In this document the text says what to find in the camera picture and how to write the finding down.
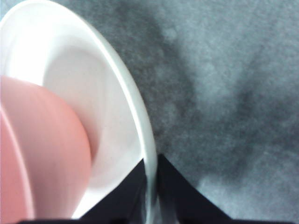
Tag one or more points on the white round plate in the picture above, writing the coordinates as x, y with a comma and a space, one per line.
93, 81

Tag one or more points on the red ribbed bowl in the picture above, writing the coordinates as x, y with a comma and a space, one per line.
42, 140

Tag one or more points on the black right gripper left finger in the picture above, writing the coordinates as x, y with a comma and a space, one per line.
121, 200

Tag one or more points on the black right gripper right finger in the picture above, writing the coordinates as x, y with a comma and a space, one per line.
182, 198

